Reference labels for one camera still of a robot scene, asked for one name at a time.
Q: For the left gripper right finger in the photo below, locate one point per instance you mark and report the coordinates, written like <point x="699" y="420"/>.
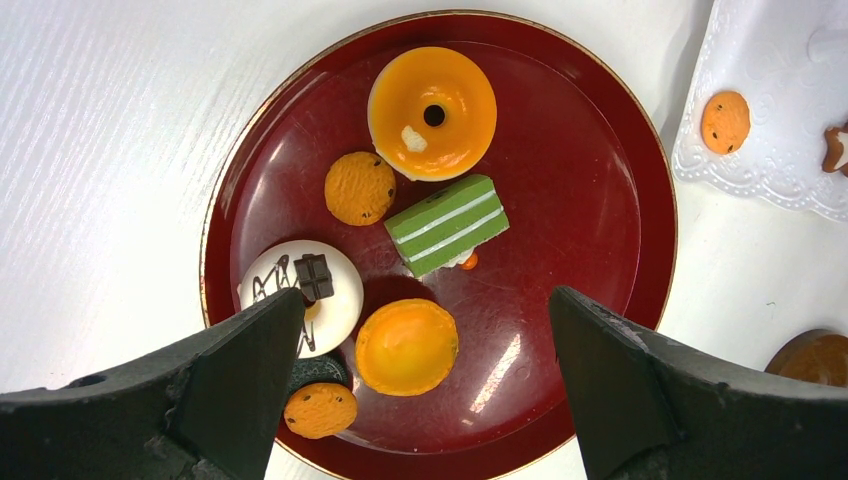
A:
<point x="646" y="406"/>

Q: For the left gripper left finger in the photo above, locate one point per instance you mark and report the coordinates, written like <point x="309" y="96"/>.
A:
<point x="205" y="407"/>

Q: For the green striped cake slice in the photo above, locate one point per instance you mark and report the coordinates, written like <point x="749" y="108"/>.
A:
<point x="443" y="229"/>

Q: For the small chip cookie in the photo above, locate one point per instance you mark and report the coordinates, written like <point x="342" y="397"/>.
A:
<point x="725" y="123"/>

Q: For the white star cookie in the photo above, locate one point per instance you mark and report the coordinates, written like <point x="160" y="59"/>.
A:
<point x="835" y="158"/>

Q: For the dark red round tray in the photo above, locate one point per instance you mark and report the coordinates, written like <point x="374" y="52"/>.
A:
<point x="588" y="193"/>

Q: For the white three-tier dessert stand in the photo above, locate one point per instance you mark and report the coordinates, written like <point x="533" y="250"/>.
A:
<point x="788" y="59"/>

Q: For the chocolate chip cookie lower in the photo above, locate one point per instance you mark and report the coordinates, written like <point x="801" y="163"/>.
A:
<point x="319" y="410"/>

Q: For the chocolate chip cookie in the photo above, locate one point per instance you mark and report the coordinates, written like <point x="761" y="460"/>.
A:
<point x="319" y="410"/>
<point x="359" y="188"/>

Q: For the white chocolate-drizzled donut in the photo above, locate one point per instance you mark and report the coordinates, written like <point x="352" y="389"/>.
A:
<point x="328" y="282"/>

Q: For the near brown wooden coaster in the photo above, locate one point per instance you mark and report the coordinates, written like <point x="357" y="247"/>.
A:
<point x="817" y="356"/>

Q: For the large orange egg tart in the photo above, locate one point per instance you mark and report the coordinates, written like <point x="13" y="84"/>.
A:
<point x="407" y="347"/>

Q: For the chocolate chip cookie upper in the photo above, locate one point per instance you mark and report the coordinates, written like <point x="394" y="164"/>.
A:
<point x="359" y="188"/>

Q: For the orange glazed donut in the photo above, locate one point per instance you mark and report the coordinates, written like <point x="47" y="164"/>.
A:
<point x="432" y="114"/>

